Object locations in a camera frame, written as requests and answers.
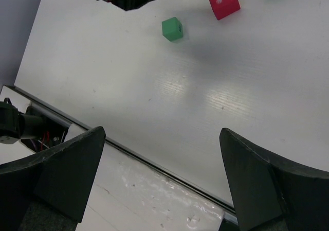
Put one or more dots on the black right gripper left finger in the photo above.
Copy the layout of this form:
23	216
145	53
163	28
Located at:
49	190

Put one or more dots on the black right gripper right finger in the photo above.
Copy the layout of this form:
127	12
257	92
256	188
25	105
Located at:
270	192

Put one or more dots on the green wooden cube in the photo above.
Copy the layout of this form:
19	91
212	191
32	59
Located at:
172	29

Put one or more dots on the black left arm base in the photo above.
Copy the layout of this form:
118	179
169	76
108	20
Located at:
36	130

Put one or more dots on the red triangular wooden block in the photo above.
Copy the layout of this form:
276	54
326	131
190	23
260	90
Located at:
224	8

